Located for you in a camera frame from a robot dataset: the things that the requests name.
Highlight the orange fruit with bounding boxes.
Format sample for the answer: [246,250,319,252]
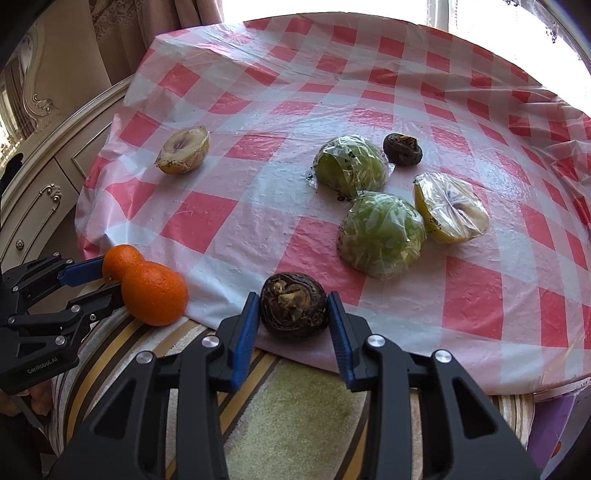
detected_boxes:
[121,261,189,327]
[102,244,144,285]

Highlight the unwrapped yellow fruit half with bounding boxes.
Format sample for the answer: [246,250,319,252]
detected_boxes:
[154,126,211,175]

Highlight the green fruit half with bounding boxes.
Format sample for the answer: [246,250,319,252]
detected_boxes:
[307,135,394,200]
[337,191,427,280]

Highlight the yellow apple half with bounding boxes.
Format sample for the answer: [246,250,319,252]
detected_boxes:
[413,173,490,244]

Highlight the dark passion fruit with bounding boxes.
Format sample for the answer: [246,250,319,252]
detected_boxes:
[259,272,329,342]
[383,133,423,167]

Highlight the cream ornate cabinet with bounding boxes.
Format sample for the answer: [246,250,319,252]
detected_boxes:
[1,21,130,269]

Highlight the purple white cardboard box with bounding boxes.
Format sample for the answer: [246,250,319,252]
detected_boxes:
[527,377,590,479]

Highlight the striped sofa towel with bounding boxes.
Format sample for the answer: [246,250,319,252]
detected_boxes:
[48,306,537,480]

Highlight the beige patterned curtain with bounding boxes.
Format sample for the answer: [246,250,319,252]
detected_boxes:
[87,0,226,89]

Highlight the red checkered plastic tablecloth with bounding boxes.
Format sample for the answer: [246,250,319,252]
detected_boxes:
[74,12,591,397]

